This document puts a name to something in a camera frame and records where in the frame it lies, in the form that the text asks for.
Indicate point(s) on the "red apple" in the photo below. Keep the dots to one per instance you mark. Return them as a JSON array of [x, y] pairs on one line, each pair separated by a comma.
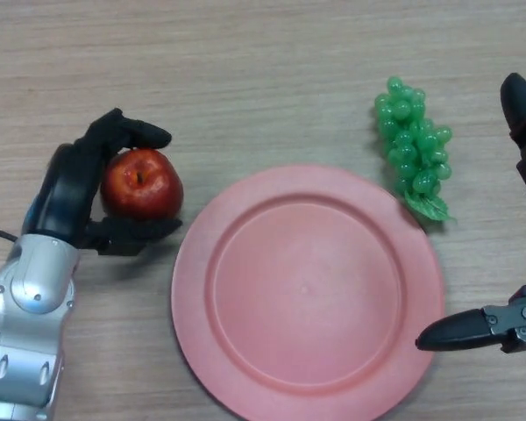
[[144, 186]]

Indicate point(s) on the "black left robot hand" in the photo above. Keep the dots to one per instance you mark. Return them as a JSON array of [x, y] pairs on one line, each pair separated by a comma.
[[70, 188]]

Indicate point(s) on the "pink round plate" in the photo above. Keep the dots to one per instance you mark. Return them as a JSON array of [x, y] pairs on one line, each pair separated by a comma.
[[307, 302]]

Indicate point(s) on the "green grape bunch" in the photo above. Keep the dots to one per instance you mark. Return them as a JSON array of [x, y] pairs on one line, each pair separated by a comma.
[[414, 140]]

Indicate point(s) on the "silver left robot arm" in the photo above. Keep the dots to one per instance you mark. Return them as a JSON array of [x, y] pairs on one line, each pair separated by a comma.
[[30, 329]]

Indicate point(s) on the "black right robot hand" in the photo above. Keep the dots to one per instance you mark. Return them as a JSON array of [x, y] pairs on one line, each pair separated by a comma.
[[464, 333]]

